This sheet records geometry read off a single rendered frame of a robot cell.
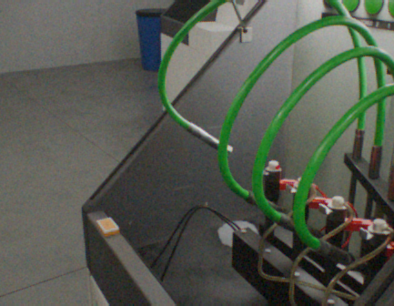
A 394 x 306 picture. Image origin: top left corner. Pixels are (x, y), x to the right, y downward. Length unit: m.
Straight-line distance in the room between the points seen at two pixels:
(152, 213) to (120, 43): 6.74
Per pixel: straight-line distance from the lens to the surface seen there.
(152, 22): 6.87
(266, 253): 0.91
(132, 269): 0.93
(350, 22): 0.81
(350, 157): 1.04
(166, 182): 1.17
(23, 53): 7.37
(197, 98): 1.14
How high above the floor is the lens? 1.47
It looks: 22 degrees down
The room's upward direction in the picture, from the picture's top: straight up
